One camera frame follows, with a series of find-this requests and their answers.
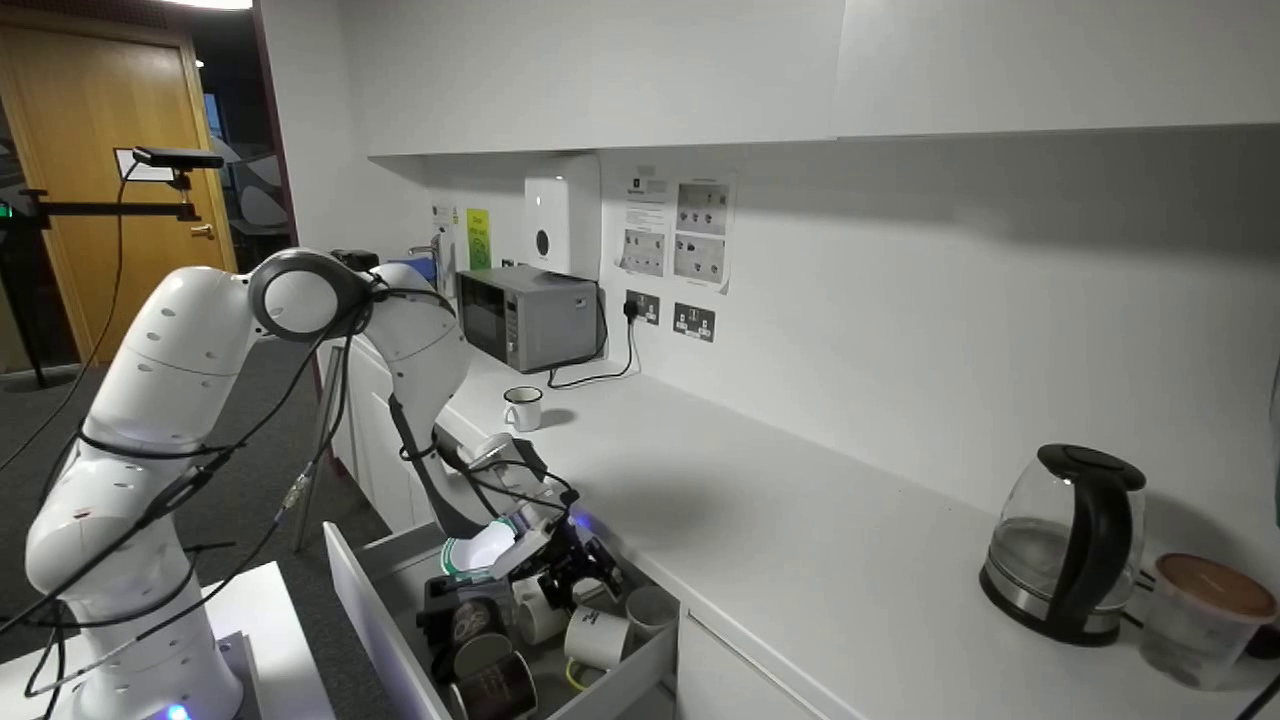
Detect glass electric kettle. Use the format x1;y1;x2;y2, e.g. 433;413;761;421
978;440;1151;651

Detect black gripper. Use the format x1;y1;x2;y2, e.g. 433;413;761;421
555;520;623;611

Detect silver microwave oven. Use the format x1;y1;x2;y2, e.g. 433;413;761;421
453;264;609;374

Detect white paper towel dispenser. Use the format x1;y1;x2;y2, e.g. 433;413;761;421
521;175;576;276

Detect black camera stand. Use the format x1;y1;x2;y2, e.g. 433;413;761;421
0;182;206;392

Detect tall white instruction notice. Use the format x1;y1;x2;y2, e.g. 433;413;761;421
616;162;672;280

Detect wooden door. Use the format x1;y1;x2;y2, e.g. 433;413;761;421
0;12;246;371

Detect black camera on mount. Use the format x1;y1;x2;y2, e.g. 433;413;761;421
115;140;228;182

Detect white robot stand table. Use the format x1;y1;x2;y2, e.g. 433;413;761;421
0;556;336;720

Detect white mug yellow interior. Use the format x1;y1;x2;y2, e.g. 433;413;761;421
560;602;633;691

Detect white tub brown lid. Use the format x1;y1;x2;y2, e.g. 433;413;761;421
1136;546;1280;696

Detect yellow green notice sheet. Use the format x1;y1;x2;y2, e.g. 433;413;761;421
460;205;497;276

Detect small picture notice sheet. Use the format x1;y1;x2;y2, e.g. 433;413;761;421
672;181;732;239
670;230;732;287

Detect white mug blue rim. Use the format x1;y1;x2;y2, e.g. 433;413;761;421
500;385;551;436

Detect black microwave power cable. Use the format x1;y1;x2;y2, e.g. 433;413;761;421
546;304;647;397

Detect black mug with script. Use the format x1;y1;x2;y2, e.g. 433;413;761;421
453;631;540;720

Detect green rimmed white plate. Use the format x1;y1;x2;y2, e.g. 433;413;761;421
435;524;517;588

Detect double wall socket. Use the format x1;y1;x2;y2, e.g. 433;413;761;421
670;299;721;348
619;287;664;331

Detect blue box stack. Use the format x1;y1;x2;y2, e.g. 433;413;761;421
402;247;449;287

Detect small white mug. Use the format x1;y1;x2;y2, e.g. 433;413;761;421
619;579;682;638

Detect white wall cabinets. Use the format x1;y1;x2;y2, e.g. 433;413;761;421
258;0;1280;160

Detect white kitchen counter unit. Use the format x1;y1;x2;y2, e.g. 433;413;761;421
304;294;1280;720

